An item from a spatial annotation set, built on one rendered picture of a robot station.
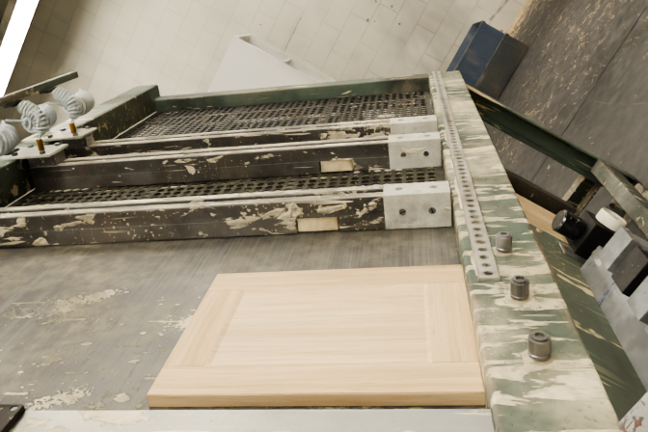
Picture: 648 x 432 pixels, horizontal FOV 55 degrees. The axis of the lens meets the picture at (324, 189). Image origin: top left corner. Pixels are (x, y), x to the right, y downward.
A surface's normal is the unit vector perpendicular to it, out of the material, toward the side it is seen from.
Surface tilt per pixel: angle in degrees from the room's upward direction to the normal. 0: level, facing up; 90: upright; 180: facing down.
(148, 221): 90
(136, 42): 90
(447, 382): 56
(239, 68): 90
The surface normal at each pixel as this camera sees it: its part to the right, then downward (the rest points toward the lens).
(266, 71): -0.07, 0.26
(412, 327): -0.11, -0.93
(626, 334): -0.88, -0.47
